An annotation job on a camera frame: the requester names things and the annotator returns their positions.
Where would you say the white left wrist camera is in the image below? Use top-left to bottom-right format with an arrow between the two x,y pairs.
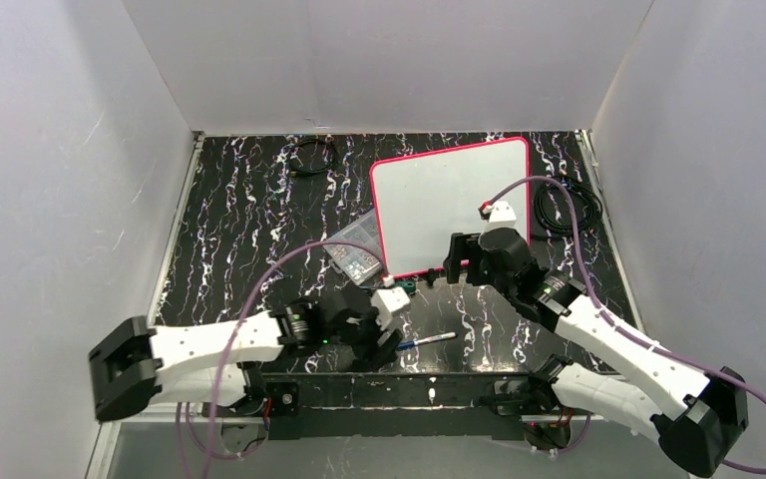
371,274 -> 410,330

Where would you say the large coiled black cable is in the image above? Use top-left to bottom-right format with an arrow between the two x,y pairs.
531,177 -> 603,241

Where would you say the white blue marker pen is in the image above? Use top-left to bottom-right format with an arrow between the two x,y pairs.
397,332 -> 458,351

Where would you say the small coiled black cable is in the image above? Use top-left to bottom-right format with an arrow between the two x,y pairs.
288,137 -> 341,178

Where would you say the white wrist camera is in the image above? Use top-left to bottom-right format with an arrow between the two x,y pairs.
478,201 -> 517,234
371,274 -> 410,330

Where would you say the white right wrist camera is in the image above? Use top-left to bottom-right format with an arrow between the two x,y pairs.
478,201 -> 517,234

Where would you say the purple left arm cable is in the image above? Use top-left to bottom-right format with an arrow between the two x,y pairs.
175,239 -> 391,479

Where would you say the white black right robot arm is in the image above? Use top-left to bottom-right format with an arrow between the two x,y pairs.
444,228 -> 748,478

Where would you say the aluminium rail right edge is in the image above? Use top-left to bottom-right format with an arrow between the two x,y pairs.
574,129 -> 646,333

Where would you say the aluminium rail left edge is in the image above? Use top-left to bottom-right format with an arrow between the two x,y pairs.
85,131 -> 206,478

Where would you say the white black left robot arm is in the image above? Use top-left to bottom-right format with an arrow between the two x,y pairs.
88,284 -> 410,423

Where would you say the clear plastic screw box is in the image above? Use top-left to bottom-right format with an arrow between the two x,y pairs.
324,210 -> 382,285

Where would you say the pink framed whiteboard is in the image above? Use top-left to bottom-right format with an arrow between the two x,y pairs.
369,137 -> 531,277

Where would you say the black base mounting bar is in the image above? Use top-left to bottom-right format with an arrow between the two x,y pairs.
200,371 -> 589,443

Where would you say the aluminium rail edge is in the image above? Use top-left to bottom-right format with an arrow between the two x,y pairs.
85,131 -> 206,478
574,129 -> 646,333

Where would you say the green handled screwdriver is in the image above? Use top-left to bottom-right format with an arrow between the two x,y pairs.
374,280 -> 417,296

